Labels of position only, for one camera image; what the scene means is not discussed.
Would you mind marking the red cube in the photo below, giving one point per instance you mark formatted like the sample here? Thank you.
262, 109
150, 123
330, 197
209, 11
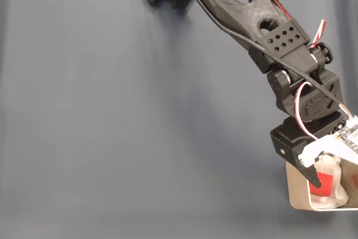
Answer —
326, 185

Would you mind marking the beige rounded box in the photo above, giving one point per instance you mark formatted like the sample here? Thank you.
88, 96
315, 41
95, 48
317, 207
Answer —
296, 191

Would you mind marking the white crumpled cloth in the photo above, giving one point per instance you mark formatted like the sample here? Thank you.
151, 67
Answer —
339, 191

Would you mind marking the dark blue-grey mat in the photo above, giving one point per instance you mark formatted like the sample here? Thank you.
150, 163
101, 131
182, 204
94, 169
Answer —
112, 110

